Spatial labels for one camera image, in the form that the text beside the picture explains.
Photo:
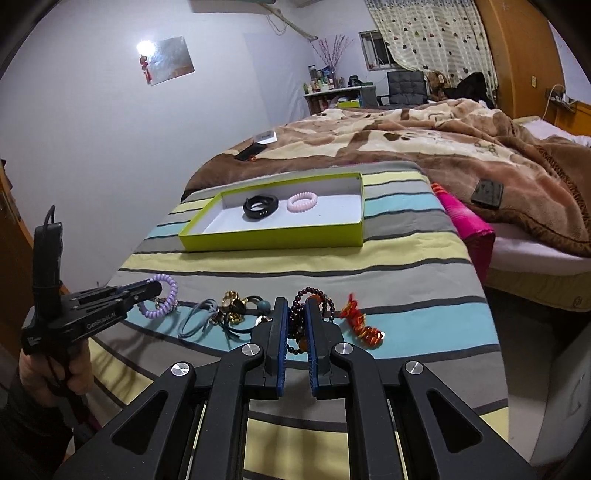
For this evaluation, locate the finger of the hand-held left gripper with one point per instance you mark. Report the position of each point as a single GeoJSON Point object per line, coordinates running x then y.
{"type": "Point", "coordinates": [141, 300]}
{"type": "Point", "coordinates": [143, 286]}

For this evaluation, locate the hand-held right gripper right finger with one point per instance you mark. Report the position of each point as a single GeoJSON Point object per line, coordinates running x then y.
{"type": "Point", "coordinates": [314, 357]}

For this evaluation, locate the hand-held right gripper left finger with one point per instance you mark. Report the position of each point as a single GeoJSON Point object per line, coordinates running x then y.
{"type": "Point", "coordinates": [279, 355]}

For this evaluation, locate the red beaded charm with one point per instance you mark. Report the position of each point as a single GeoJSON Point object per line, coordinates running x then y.
{"type": "Point", "coordinates": [364, 327]}

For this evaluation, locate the lime green shallow box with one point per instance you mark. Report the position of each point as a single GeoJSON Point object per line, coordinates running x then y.
{"type": "Point", "coordinates": [277, 233]}

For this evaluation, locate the person's left forearm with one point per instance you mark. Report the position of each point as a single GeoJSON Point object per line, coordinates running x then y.
{"type": "Point", "coordinates": [27, 438]}

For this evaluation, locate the person's left hand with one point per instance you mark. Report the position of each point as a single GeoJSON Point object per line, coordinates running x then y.
{"type": "Point", "coordinates": [37, 374]}

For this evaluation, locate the wooden door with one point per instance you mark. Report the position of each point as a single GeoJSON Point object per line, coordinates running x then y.
{"type": "Point", "coordinates": [18, 258]}

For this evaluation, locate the black fitness band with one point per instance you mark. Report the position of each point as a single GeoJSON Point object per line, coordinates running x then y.
{"type": "Point", "coordinates": [251, 211]}

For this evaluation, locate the black phone red charm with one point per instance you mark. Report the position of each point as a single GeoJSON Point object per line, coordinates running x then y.
{"type": "Point", "coordinates": [249, 151]}

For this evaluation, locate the small white box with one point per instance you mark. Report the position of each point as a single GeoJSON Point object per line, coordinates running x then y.
{"type": "Point", "coordinates": [264, 137]}

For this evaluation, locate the pink cloth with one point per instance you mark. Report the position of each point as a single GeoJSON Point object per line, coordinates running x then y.
{"type": "Point", "coordinates": [466, 226]}

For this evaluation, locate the red hanging ornament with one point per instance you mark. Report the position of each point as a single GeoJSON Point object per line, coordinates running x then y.
{"type": "Point", "coordinates": [145, 69]}

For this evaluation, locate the brown patterned blanket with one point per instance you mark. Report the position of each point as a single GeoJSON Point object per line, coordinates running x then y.
{"type": "Point", "coordinates": [406, 134]}

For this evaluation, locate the white shelf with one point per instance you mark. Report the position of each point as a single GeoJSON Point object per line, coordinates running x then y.
{"type": "Point", "coordinates": [323, 99]}

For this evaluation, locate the group of bottles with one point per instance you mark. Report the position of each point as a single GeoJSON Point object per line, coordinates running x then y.
{"type": "Point", "coordinates": [321, 83]}

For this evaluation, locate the black office chair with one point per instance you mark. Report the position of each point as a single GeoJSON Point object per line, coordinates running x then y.
{"type": "Point", "coordinates": [406, 85]}

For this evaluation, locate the brown teddy bear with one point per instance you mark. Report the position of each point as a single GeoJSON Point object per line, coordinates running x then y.
{"type": "Point", "coordinates": [436, 85]}

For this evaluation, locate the pink blossom branches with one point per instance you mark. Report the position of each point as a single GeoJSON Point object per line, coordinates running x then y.
{"type": "Point", "coordinates": [332, 50]}

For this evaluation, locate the window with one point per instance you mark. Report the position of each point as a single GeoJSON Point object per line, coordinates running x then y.
{"type": "Point", "coordinates": [371, 50]}

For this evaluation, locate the black clothing heap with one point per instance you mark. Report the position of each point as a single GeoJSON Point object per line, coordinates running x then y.
{"type": "Point", "coordinates": [473, 87]}

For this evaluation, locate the dotted curtain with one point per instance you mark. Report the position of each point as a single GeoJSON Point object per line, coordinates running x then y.
{"type": "Point", "coordinates": [434, 37]}

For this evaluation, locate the wooden nightstand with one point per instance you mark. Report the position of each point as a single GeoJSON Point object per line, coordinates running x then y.
{"type": "Point", "coordinates": [575, 120]}

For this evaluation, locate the white power strip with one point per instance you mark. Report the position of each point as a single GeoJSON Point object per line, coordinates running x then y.
{"type": "Point", "coordinates": [561, 98]}

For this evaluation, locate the wooden headboard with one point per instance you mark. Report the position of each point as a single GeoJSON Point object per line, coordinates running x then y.
{"type": "Point", "coordinates": [521, 50]}

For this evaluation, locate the shiny wall poster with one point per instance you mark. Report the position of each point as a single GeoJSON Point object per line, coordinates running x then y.
{"type": "Point", "coordinates": [173, 60]}

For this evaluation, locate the white wall pipe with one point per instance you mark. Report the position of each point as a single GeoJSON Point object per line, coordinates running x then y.
{"type": "Point", "coordinates": [295, 25]}

